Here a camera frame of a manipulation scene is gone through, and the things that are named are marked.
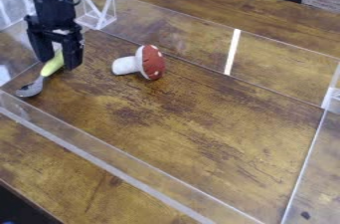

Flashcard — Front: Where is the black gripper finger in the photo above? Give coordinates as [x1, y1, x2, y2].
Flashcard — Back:
[27, 30, 55, 63]
[62, 32, 85, 70]

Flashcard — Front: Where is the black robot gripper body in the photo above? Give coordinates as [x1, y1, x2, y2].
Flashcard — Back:
[26, 0, 82, 40]

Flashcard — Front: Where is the green handled metal spoon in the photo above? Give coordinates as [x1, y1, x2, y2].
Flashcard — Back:
[17, 50, 65, 98]

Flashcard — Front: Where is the red and white toy mushroom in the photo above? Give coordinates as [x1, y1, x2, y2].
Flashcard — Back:
[113, 45, 166, 81]

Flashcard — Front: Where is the clear acrylic triangle bracket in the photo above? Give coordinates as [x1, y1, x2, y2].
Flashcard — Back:
[77, 0, 118, 30]

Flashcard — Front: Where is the clear acrylic enclosure wall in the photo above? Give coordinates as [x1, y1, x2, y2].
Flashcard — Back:
[0, 0, 340, 224]

